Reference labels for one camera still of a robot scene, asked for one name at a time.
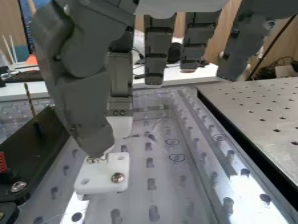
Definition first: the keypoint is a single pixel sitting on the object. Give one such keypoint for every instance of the black plate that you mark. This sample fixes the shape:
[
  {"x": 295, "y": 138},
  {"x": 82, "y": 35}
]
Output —
[{"x": 26, "y": 160}]

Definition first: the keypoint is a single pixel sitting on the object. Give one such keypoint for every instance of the black keyboard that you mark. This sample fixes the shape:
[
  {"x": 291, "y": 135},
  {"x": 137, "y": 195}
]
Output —
[{"x": 24, "y": 76}]

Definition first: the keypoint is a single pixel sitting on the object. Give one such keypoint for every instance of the clear box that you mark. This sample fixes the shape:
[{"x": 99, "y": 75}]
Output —
[{"x": 181, "y": 190}]

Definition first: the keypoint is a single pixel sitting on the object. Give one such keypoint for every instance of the thin stick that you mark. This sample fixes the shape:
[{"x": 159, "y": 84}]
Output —
[{"x": 30, "y": 103}]

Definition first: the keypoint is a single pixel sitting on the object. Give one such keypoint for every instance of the white block with screws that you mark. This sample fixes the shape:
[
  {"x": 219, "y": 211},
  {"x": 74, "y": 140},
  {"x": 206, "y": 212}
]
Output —
[{"x": 99, "y": 176}]

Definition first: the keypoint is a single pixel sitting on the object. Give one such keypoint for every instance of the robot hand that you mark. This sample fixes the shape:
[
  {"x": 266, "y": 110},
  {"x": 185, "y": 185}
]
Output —
[{"x": 83, "y": 66}]

